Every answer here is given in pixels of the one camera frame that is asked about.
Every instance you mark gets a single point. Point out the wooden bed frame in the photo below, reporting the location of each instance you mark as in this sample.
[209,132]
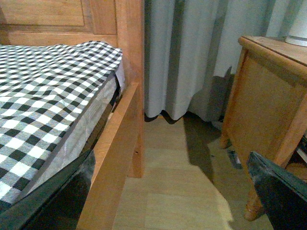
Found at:
[119,150]

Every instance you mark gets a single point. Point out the grey pleated curtain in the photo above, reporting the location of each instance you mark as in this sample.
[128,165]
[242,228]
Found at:
[191,49]

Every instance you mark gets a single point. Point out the grey mattress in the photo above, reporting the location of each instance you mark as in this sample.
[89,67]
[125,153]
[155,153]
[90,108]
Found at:
[74,140]

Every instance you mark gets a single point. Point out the wooden nightstand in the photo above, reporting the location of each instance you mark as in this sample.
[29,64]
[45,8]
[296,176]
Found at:
[267,107]

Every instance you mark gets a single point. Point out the black white checkered sheet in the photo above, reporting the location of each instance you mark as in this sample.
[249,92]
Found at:
[43,90]

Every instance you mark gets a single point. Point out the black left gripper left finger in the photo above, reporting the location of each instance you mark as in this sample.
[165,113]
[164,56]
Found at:
[57,203]

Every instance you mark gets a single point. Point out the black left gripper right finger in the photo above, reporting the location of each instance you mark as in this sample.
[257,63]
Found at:
[282,194]

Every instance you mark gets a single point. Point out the white ribbed air purifier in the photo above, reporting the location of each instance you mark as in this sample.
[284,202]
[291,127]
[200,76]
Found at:
[298,32]

